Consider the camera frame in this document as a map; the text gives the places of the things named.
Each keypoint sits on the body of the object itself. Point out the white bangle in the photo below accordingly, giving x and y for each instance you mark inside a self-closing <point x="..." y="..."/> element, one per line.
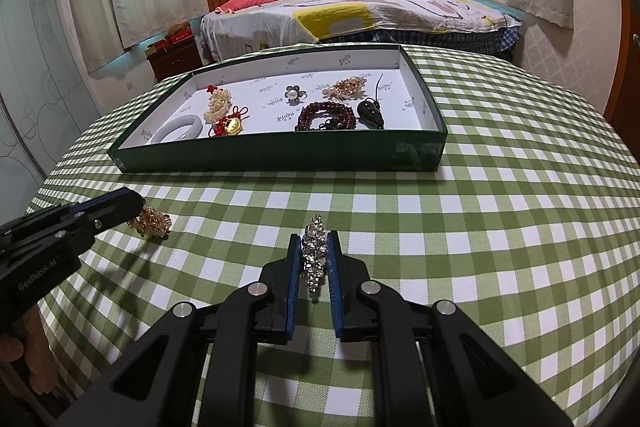
<point x="175" y="122"/>

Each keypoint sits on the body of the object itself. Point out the silver rhinestone brooch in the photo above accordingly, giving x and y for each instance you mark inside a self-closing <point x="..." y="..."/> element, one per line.
<point x="314" y="257"/>

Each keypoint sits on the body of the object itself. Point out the blue plaid bed sheet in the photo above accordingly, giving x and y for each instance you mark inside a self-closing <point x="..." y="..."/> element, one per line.
<point x="450" y="39"/>

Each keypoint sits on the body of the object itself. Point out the wooden door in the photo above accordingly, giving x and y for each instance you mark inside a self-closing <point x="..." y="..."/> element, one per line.
<point x="625" y="82"/>

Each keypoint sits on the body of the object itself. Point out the brown lumpy bundle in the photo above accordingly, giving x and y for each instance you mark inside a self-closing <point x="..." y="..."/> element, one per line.
<point x="179" y="27"/>

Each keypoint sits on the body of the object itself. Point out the wooden nightstand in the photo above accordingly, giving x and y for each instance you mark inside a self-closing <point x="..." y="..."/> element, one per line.
<point x="172" y="59"/>

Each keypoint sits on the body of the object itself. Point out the red box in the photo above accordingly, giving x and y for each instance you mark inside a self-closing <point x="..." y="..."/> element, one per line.
<point x="179" y="38"/>

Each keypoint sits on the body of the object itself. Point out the person's left hand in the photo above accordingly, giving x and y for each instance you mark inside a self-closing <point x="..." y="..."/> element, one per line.
<point x="37" y="347"/>

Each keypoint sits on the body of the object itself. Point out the gold filigree brooch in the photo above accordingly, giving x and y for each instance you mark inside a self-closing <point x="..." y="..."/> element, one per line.
<point x="345" y="88"/>

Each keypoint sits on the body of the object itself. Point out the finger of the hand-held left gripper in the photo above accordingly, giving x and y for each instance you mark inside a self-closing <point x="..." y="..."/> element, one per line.
<point x="117" y="209"/>
<point x="95" y="203"/>

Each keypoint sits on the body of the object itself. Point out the green box with white lining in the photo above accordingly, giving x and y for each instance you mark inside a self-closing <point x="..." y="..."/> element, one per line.
<point x="280" y="154"/>

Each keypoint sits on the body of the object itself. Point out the frosted glass door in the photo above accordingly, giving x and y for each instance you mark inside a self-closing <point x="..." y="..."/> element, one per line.
<point x="40" y="82"/>

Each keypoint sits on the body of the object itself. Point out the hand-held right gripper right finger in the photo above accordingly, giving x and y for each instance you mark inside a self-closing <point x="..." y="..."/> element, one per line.
<point x="336" y="307"/>

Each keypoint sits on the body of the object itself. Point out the gold ornament with red knots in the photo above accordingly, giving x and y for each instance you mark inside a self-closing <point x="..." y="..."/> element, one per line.
<point x="231" y="125"/>

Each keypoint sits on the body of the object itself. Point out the gold crystal hair clip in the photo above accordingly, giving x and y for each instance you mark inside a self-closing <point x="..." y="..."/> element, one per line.
<point x="152" y="223"/>

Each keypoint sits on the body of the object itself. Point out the patterned bedspread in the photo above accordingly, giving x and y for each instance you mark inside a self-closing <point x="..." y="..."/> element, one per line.
<point x="400" y="9"/>

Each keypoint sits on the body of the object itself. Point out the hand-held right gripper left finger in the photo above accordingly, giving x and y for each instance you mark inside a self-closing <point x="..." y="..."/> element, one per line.
<point x="291" y="307"/>

